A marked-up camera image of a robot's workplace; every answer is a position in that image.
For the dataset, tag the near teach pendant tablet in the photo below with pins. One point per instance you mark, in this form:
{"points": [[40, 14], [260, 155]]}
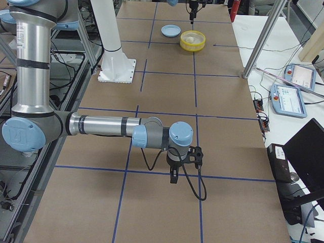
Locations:
{"points": [[287, 100]]}

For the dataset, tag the red cylinder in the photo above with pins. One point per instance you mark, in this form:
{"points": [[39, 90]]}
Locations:
{"points": [[234, 10]]}

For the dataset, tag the aluminium frame post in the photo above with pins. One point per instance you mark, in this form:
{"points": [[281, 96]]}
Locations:
{"points": [[264, 35]]}

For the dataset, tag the orange black connector block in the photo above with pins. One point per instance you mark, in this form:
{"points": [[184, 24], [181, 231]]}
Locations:
{"points": [[258, 105]]}

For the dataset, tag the black monitor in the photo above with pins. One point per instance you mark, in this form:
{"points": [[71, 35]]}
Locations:
{"points": [[304, 151]]}

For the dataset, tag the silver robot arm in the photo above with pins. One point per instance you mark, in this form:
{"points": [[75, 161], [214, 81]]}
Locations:
{"points": [[174, 2], [34, 123]]}

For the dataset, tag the far teach pendant tablet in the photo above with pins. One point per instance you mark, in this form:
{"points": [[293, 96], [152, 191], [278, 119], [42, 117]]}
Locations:
{"points": [[301, 75]]}

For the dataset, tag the light blue plate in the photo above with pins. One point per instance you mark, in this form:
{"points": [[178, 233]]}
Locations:
{"points": [[171, 30]]}

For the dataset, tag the black desktop computer box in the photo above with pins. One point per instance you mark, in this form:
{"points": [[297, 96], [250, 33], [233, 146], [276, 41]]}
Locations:
{"points": [[295, 203]]}

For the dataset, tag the yellow bamboo steamer basket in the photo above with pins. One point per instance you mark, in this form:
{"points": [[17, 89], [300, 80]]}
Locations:
{"points": [[192, 41]]}

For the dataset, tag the wooden beam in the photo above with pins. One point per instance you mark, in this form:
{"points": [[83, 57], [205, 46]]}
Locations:
{"points": [[313, 46]]}

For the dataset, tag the teach pendant tablet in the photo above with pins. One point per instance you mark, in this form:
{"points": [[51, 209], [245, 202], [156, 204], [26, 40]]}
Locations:
{"points": [[287, 100], [301, 75]]}

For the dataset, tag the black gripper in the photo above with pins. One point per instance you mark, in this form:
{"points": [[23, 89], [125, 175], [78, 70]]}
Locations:
{"points": [[174, 163], [193, 7]]}

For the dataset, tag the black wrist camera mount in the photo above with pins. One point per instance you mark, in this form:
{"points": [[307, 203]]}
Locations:
{"points": [[194, 156]]}

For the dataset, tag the white camera stand pillar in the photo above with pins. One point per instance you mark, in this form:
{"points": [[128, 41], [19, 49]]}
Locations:
{"points": [[115, 66]]}

